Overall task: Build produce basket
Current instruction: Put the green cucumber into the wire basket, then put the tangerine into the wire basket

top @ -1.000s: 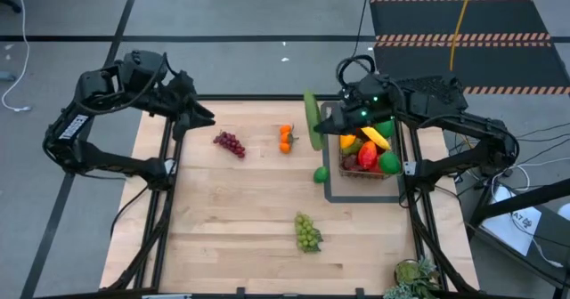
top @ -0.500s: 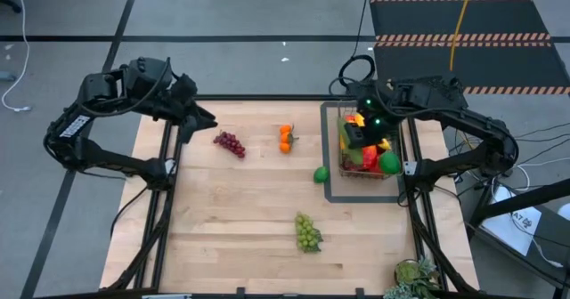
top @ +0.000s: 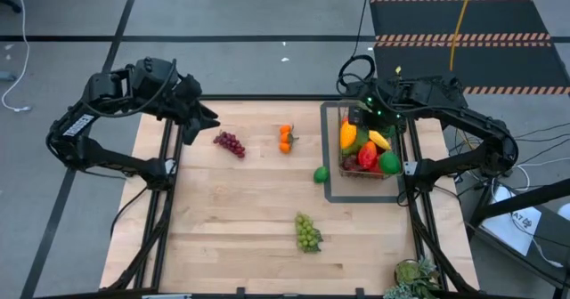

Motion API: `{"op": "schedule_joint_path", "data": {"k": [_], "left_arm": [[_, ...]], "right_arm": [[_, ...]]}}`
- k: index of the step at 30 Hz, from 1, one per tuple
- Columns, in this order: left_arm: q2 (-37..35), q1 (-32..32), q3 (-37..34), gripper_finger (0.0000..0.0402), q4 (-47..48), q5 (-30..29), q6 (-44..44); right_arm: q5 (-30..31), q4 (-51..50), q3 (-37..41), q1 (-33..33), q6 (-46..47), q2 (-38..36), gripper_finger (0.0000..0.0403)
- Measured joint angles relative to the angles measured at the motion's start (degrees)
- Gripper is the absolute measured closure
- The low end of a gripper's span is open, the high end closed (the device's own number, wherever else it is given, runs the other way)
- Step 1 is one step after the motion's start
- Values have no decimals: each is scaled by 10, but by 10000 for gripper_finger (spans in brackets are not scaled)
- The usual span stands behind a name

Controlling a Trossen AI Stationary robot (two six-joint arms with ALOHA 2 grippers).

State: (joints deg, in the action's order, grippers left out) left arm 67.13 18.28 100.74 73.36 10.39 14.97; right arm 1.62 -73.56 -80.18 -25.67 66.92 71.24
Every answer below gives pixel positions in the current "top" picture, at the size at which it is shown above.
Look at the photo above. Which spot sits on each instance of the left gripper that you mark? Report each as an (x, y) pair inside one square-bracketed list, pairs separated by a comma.
[(189, 96)]

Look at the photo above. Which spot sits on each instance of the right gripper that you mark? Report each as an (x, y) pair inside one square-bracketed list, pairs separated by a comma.
[(392, 99)]

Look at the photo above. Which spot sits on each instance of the yellow toy banana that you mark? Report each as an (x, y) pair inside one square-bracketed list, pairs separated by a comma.
[(379, 139)]

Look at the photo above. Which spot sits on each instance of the green toy cucumber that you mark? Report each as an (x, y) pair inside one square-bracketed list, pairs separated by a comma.
[(363, 135)]

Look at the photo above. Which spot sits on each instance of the yellow orange toy mango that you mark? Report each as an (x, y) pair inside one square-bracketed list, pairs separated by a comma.
[(347, 134)]

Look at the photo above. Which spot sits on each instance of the purple toy grape bunch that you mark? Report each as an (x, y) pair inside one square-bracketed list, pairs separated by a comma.
[(229, 143)]

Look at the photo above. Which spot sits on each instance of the red orange toy mango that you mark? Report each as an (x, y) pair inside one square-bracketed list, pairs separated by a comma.
[(367, 155)]

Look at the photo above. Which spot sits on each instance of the large green toy lime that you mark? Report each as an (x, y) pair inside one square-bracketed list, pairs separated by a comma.
[(389, 163)]

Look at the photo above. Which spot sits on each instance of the dark red toy apple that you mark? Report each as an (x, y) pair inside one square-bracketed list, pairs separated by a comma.
[(350, 163)]

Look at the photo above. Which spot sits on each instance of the small bright green lime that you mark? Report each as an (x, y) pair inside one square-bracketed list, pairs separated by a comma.
[(320, 174)]

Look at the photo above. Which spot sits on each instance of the orange toy tangerine sprig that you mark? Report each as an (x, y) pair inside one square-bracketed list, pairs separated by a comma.
[(287, 147)]

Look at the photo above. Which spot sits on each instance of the green toy grape bunch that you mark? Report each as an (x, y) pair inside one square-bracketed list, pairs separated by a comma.
[(305, 232)]

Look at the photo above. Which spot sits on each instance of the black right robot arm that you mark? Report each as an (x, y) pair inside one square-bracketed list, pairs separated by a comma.
[(490, 134)]

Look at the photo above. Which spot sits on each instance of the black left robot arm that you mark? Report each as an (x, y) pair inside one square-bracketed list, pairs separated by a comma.
[(71, 130)]

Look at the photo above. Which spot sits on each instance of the grey black-bordered placemat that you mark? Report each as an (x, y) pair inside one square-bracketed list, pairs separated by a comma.
[(365, 190)]

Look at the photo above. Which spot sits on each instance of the black computer case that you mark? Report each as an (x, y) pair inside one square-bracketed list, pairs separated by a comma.
[(454, 82)]

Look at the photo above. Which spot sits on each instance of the black hazard-striped floor mat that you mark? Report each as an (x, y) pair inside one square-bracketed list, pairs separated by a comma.
[(445, 18)]

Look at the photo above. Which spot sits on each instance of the potted succulent plant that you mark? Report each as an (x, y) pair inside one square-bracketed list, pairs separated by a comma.
[(407, 272)]

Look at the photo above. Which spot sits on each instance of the black side stand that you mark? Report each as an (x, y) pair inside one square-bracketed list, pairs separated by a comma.
[(525, 199)]

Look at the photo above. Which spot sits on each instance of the white label sheet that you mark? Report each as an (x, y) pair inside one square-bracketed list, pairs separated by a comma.
[(512, 228)]

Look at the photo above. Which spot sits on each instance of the grey power adapter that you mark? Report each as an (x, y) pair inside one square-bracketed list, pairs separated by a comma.
[(6, 76)]

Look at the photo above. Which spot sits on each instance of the white round object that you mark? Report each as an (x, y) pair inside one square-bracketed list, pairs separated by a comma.
[(564, 212)]

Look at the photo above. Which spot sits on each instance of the black aluminium table frame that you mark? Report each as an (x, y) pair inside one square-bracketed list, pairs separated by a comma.
[(289, 97)]

